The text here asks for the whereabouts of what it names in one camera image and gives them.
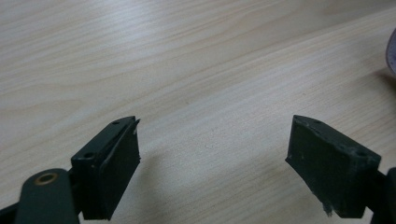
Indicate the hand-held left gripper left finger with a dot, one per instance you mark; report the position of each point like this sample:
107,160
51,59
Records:
109,174

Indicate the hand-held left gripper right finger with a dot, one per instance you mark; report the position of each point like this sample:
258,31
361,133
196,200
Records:
330,174

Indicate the lilac star sandal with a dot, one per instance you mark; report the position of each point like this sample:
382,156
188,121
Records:
392,53

